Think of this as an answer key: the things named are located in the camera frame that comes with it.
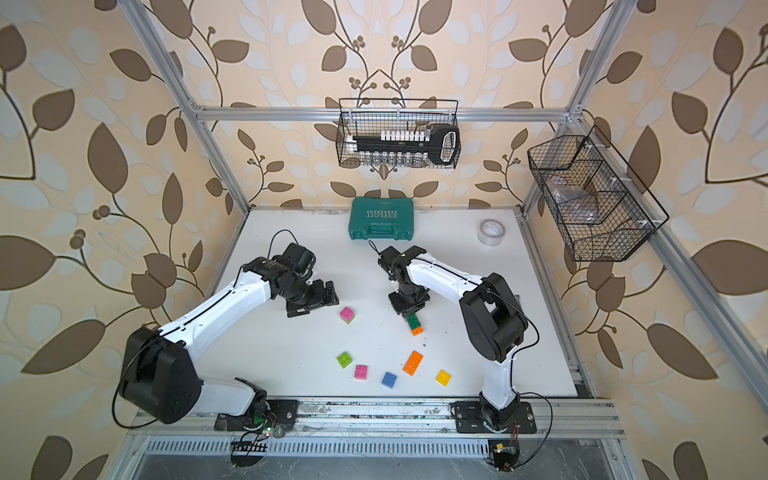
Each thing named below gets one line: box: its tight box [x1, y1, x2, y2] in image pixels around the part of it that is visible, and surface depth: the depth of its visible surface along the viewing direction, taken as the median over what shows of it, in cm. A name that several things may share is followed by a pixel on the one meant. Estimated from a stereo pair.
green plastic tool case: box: [348, 197, 414, 241], surface depth 114 cm
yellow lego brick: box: [435, 369, 453, 387], surface depth 82 cm
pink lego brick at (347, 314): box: [339, 306, 355, 322], surface depth 92 cm
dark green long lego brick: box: [406, 312, 422, 331], surface depth 88 cm
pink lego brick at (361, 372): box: [354, 365, 369, 380], surface depth 82 cm
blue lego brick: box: [381, 372, 397, 389], surface depth 81 cm
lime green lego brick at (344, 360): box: [336, 351, 353, 369], surface depth 84 cm
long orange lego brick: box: [402, 350, 424, 377], surface depth 84 cm
